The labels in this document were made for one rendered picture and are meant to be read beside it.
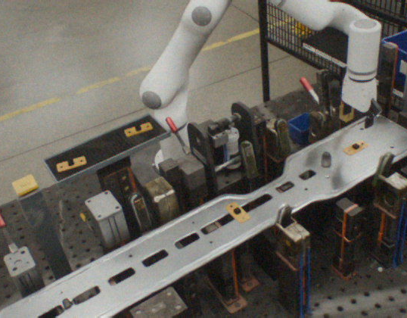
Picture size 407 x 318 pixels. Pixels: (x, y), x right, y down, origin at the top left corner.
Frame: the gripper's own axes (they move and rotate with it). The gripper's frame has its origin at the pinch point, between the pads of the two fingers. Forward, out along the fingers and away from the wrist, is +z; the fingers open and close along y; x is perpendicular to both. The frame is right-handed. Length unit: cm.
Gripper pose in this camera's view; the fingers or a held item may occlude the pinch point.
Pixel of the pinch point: (357, 117)
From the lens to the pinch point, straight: 170.5
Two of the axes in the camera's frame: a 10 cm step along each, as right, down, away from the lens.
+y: 5.2, 4.7, -7.1
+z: 1.1, 7.8, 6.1
